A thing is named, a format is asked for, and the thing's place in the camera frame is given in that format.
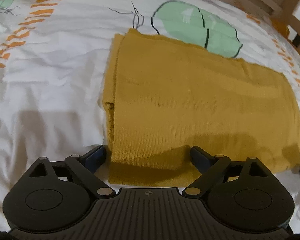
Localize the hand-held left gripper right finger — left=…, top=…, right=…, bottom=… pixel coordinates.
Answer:
left=182, top=145, right=268, bottom=197

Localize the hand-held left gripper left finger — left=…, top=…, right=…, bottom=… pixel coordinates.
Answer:
left=27, top=145, right=117, bottom=197

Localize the mustard yellow knit sweater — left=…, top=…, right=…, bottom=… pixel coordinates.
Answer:
left=98, top=28, right=300, bottom=187

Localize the white leaf-print quilt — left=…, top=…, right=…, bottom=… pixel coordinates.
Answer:
left=0, top=0, right=300, bottom=233

